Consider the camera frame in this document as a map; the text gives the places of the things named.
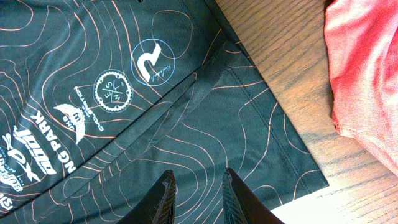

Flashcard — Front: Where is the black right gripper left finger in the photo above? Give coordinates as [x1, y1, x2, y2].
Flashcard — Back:
[118, 170, 176, 224]

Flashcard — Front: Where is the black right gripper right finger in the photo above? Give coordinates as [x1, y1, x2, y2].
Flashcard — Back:
[223, 168, 284, 224]

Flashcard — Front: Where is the black printed cycling jersey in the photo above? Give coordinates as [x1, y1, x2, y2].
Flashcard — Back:
[1, 0, 328, 223]

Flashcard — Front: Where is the red folded garment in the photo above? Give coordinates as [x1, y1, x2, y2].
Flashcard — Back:
[324, 0, 397, 174]

